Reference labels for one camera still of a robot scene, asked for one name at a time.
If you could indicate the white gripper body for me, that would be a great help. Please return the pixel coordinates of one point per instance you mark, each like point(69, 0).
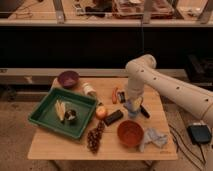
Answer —
point(135, 102)

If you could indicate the blue sponge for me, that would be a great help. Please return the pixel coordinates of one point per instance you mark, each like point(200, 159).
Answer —
point(128, 106)

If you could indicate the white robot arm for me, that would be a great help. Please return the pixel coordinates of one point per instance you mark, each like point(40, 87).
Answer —
point(141, 71)

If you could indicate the blue plastic cup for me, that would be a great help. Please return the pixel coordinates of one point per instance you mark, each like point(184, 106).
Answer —
point(133, 114)

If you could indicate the white cup lying down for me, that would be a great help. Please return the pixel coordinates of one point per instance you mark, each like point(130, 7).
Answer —
point(89, 90)

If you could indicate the black marker pen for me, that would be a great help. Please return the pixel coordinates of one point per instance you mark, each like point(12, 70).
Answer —
point(144, 112)

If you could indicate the small dark can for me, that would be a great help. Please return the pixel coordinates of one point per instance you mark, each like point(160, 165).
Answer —
point(121, 97)

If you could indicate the orange carrot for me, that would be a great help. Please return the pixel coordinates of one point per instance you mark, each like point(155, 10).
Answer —
point(114, 95)

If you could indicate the black rectangular block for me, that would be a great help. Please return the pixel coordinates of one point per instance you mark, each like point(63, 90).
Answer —
point(113, 117)

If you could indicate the orange bowl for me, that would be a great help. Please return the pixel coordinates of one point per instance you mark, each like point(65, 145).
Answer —
point(130, 133)

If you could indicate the red yellow apple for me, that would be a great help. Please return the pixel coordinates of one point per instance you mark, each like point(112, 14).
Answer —
point(101, 112)

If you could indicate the crumpled grey cloth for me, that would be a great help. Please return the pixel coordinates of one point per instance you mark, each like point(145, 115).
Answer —
point(152, 135)

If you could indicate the wooden table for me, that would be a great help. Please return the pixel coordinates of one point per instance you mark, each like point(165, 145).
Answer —
point(49, 145)

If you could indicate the bunch of dark grapes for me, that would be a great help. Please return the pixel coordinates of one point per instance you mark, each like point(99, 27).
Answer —
point(94, 136)

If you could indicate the dark round object in tray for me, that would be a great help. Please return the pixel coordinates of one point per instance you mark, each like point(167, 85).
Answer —
point(71, 115)

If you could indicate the purple bowl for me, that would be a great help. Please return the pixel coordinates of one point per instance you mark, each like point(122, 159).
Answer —
point(68, 79)

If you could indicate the black box on floor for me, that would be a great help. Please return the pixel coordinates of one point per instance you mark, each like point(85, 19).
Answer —
point(199, 134)

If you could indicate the yellow corn cob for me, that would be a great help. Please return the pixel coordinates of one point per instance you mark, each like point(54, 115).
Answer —
point(60, 110)

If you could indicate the green plastic tray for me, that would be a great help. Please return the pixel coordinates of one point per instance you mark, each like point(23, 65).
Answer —
point(45, 113)

